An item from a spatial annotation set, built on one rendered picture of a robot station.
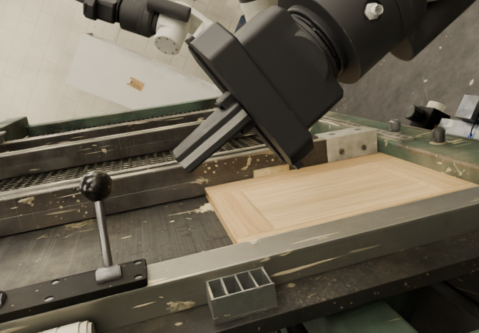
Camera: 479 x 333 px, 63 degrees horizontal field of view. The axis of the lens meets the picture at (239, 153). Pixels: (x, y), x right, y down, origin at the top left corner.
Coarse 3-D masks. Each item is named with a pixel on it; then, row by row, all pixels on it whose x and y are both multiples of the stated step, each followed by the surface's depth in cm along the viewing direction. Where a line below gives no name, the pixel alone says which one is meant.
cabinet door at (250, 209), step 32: (352, 160) 85; (384, 160) 82; (224, 192) 75; (256, 192) 74; (288, 192) 72; (320, 192) 70; (352, 192) 68; (384, 192) 66; (416, 192) 64; (448, 192) 62; (224, 224) 63; (256, 224) 59; (288, 224) 59
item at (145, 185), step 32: (352, 128) 91; (224, 160) 80; (256, 160) 82; (320, 160) 86; (0, 192) 75; (32, 192) 73; (64, 192) 73; (128, 192) 76; (160, 192) 78; (192, 192) 79; (0, 224) 71; (32, 224) 73
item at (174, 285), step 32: (320, 224) 52; (352, 224) 51; (384, 224) 49; (416, 224) 50; (448, 224) 51; (192, 256) 48; (224, 256) 47; (256, 256) 46; (288, 256) 46; (320, 256) 47; (352, 256) 48; (160, 288) 43; (192, 288) 44; (32, 320) 40; (64, 320) 41; (96, 320) 41; (128, 320) 42
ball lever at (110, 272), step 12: (84, 180) 45; (96, 180) 45; (108, 180) 46; (84, 192) 45; (96, 192) 44; (108, 192) 46; (96, 204) 45; (96, 216) 45; (108, 240) 44; (108, 252) 44; (108, 264) 43; (96, 276) 42; (108, 276) 42; (120, 276) 43
